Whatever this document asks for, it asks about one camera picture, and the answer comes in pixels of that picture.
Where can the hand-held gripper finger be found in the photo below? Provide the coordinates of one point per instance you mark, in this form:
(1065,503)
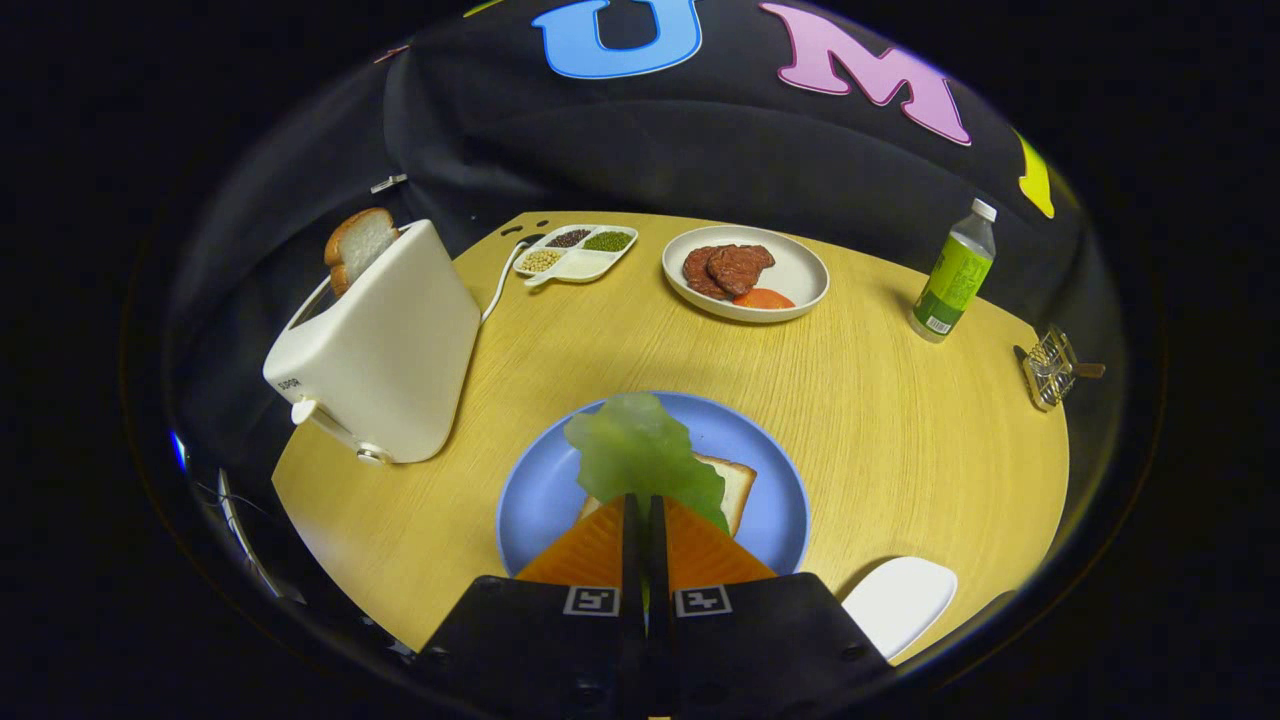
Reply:
(632,560)
(657,560)

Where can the green lettuce leaf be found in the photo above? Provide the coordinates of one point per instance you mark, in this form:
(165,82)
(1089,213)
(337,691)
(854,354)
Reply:
(635,450)

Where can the thick bread slice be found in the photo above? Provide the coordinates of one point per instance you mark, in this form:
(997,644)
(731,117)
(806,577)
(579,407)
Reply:
(360,245)

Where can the thin toast slice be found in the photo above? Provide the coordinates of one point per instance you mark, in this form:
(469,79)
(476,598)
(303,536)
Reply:
(738,485)

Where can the blue plate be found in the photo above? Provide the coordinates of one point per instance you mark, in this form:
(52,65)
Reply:
(540,490)

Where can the small white plate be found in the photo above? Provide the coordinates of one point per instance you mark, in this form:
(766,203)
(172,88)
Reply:
(900,600)

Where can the red tomato slice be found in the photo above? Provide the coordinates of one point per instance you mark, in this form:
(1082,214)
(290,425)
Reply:
(765,299)

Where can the brown meat patty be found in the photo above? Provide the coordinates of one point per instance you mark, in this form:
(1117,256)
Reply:
(697,272)
(742,265)

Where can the white divided dish with beans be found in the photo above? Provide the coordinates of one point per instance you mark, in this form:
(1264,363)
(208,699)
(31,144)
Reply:
(585,265)

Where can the white toaster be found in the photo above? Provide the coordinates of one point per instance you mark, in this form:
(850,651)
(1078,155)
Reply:
(390,350)

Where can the round white plate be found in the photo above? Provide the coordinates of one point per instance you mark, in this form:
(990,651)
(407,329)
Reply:
(800,270)

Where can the black backdrop cloth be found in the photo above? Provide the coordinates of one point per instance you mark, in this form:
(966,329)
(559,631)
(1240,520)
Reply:
(700,150)

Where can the green label water bottle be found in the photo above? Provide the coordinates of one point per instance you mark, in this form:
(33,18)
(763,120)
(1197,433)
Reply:
(955,275)

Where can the silver clip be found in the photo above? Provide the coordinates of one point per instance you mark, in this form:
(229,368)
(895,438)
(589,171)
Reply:
(388,184)

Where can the red clip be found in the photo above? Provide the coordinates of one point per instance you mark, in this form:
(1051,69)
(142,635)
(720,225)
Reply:
(392,53)

